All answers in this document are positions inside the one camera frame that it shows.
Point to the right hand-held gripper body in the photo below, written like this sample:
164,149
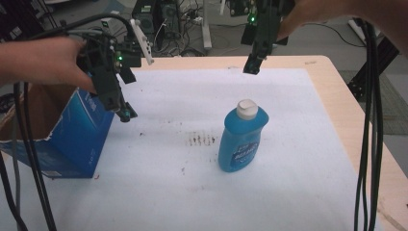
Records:
264,22

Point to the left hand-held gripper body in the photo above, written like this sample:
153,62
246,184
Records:
106,80

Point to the blue liquid soap bottle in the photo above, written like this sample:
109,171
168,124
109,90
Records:
240,141

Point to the person's right hand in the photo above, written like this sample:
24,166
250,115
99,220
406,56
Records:
314,9

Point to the person's left hand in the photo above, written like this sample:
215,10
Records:
54,61

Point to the blue cardboard box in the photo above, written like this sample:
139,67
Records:
80,134

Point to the black computer tower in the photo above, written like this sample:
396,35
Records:
154,19

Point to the white stand foot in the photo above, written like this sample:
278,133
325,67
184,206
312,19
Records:
356,30

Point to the white foam mat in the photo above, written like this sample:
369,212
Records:
179,192

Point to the dark equipment rack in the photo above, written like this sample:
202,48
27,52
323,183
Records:
16,16

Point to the white stand post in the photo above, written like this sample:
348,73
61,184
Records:
206,29

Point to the black metal frame stand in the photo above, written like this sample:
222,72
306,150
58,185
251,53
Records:
375,70

